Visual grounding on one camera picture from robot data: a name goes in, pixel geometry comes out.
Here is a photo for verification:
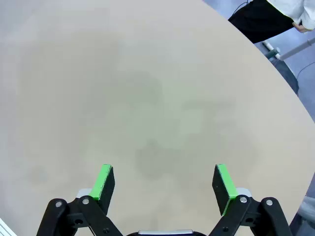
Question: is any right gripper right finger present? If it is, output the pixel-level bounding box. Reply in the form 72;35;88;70
209;163;293;236

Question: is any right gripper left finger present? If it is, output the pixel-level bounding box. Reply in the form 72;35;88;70
36;163;124;236

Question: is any person's left hand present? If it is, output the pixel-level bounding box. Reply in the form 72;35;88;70
292;21;315;34

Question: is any white pipe with green clamp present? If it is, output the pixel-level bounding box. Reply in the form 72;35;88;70
261;41;282;59

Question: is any grey metal pipe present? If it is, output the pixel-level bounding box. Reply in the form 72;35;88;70
279;37;315;61

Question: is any person in white lab coat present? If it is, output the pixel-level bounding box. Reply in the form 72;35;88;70
227;0;315;44

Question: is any thin grey floor cable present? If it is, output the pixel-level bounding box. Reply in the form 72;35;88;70
294;61;315;80

